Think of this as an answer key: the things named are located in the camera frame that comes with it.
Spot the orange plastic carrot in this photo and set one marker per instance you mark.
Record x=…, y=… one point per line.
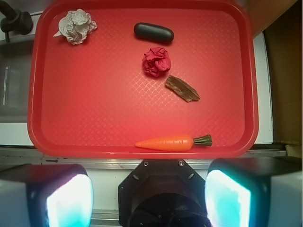
x=176, y=143

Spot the crumpled white paper ball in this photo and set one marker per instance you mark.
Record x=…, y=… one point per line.
x=75, y=26

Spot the dark green plastic pickle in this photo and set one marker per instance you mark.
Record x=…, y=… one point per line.
x=153, y=32

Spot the black clamp knob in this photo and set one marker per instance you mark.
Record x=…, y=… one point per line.
x=14, y=20

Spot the red plastic tray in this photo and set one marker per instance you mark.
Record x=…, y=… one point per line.
x=93, y=100

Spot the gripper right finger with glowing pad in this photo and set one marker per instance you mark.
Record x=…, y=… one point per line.
x=255, y=192

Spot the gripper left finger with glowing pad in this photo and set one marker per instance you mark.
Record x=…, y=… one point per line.
x=45, y=196

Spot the brown cardboard box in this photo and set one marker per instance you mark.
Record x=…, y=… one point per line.
x=281, y=23

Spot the brown bark piece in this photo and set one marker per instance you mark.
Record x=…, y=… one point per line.
x=182, y=89

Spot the crumpled red paper ball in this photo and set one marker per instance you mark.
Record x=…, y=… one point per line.
x=156, y=62

